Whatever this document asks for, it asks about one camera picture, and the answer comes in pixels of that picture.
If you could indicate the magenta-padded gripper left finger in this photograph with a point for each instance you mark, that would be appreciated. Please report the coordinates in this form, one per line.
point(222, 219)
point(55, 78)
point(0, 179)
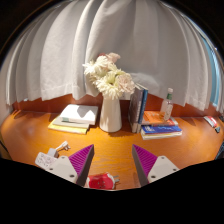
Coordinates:
point(63, 166)

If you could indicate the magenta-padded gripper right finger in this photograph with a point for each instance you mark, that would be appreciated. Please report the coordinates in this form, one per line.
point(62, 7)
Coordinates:
point(161, 166)

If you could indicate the red and white charger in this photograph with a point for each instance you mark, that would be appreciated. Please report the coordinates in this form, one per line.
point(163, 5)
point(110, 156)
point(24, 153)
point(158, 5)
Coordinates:
point(100, 181)

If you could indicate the blue flat book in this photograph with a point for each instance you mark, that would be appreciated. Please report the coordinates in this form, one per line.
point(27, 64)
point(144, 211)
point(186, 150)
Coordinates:
point(160, 130)

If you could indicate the yellow flat book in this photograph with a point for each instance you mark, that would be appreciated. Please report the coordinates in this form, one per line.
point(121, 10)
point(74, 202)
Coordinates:
point(68, 129)

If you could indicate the thin white green book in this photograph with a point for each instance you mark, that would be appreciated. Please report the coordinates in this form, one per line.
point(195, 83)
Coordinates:
point(70, 122)

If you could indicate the orange flat book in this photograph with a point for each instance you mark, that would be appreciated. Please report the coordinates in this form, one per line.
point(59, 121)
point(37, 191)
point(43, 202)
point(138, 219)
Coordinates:
point(155, 117)

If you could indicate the thick white book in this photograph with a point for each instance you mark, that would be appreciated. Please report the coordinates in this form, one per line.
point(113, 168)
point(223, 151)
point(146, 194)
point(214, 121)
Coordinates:
point(80, 113)

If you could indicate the clear bottle green cap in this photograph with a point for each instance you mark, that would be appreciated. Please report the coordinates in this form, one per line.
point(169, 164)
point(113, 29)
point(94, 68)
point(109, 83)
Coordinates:
point(166, 106)

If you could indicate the dark chair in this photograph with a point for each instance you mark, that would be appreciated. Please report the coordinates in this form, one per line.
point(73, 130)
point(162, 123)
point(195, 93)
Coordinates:
point(221, 151)

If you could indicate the blue upright book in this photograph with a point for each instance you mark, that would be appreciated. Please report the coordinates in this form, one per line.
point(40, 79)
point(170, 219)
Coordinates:
point(143, 105)

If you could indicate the grey upright book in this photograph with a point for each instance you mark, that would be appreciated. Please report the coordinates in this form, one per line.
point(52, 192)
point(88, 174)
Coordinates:
point(135, 106)

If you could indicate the small black item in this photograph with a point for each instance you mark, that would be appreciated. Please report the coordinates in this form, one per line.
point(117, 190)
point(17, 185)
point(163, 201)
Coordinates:
point(217, 129)

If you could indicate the white ceramic vase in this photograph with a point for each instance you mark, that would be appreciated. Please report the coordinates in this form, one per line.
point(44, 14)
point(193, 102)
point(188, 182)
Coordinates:
point(110, 115)

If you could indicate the white and pink flowers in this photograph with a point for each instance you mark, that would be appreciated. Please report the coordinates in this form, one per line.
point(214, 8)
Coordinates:
point(108, 76)

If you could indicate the window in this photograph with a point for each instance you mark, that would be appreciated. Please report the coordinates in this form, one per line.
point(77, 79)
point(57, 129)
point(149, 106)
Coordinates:
point(213, 73)

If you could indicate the white curtain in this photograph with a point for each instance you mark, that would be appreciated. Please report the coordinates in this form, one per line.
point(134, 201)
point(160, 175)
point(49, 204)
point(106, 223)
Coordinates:
point(66, 50)

